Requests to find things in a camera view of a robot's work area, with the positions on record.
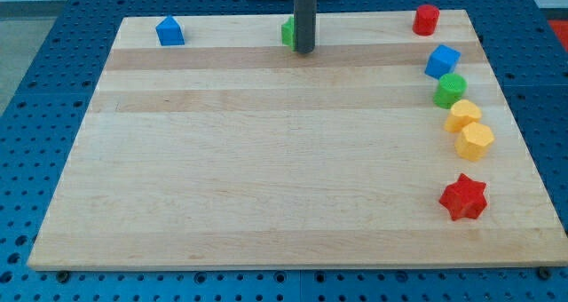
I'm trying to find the light wooden board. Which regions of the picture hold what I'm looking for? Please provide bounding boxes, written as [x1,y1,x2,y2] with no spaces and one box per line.
[28,10,567,271]

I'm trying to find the green block behind rod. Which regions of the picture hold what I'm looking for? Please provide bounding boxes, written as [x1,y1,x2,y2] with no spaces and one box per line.
[280,16,295,52]

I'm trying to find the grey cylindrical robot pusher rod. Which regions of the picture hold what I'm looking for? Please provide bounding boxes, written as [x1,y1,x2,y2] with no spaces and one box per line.
[294,0,317,54]

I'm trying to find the blue triangular prism block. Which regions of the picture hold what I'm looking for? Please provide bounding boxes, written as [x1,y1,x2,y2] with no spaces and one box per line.
[155,15,185,46]

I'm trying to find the green cylinder block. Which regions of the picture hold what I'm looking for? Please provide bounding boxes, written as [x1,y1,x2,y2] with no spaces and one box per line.
[433,73,467,109]

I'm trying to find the blue cube block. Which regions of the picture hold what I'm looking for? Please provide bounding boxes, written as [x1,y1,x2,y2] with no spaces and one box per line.
[424,44,462,79]

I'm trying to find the yellow heart block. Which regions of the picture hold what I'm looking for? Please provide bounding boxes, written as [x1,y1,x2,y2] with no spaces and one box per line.
[444,99,483,132]

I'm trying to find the red cylinder block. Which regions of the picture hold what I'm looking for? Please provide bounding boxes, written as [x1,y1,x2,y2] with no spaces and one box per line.
[412,4,440,36]

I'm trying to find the red star block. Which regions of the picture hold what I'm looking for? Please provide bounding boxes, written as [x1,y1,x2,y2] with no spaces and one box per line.
[438,173,487,221]

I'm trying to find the yellow hexagon block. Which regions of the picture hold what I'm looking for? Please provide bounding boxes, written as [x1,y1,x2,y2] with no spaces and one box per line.
[454,122,495,162]

